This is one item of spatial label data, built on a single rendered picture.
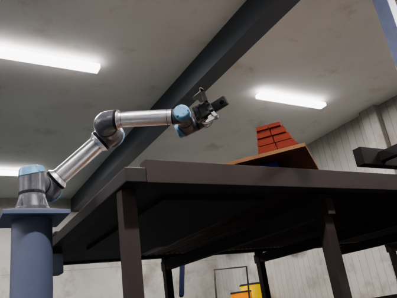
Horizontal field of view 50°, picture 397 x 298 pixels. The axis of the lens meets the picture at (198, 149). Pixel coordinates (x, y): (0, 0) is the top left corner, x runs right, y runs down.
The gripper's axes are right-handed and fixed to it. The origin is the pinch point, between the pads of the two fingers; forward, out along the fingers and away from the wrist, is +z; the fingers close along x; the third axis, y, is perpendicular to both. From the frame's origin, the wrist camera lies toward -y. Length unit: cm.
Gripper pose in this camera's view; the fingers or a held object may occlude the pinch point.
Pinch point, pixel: (210, 101)
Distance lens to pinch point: 184.0
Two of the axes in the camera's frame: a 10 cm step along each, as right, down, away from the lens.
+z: -0.1, -1.5, -9.9
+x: -4.8, -8.7, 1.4
